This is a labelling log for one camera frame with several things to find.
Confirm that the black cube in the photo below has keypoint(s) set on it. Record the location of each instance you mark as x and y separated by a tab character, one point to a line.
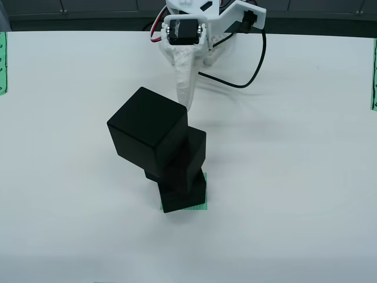
179	200
144	123
194	150

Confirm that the green square paper marker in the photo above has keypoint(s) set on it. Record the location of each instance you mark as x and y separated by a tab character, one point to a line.
201	207

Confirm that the grey cabinet row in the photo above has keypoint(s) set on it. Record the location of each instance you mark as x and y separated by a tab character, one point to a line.
324	7

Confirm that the green paper sheet with arrows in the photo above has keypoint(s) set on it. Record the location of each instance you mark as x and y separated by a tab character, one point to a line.
2	59
374	73

